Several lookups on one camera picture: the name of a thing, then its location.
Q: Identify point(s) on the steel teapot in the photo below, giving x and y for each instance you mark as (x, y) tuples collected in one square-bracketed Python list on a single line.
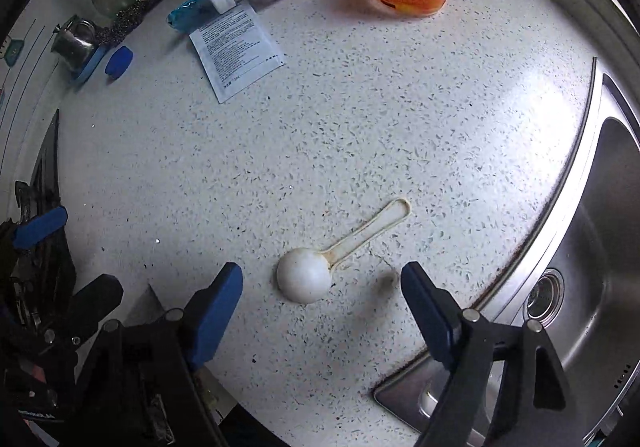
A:
[(75, 39)]

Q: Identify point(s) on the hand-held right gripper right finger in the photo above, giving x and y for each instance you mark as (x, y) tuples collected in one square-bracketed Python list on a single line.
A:
[(430, 312)]

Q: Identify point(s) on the black glass gas stove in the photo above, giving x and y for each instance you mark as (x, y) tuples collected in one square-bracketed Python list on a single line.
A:
[(50, 162)]

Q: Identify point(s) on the stainless steel sink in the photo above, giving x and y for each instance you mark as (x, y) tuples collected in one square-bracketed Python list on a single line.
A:
[(600, 227)]

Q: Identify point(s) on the white plastic measuring scoop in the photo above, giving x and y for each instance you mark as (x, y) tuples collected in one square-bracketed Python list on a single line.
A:
[(305, 277)]

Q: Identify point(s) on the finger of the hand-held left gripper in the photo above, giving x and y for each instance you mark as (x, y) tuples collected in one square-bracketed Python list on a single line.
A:
[(40, 227), (97, 297)]

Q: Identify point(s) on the steel wool scrubber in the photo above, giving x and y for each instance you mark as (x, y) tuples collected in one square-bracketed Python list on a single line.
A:
[(135, 12)]

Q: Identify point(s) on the blender wall sticker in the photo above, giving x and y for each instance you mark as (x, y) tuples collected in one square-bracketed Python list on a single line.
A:
[(12, 49)]

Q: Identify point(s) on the blue plastic tray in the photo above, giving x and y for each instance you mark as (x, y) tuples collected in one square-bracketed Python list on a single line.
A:
[(92, 68)]

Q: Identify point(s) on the white printed sachet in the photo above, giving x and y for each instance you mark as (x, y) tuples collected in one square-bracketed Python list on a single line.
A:
[(235, 49)]

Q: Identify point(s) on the blue plastic wrapper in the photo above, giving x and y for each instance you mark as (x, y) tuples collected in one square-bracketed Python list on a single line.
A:
[(182, 16)]

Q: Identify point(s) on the blue plastic cap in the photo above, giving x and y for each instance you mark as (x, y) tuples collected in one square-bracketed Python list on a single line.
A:
[(119, 62)]

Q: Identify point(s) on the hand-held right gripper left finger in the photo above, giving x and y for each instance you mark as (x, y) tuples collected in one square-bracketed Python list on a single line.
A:
[(215, 317)]

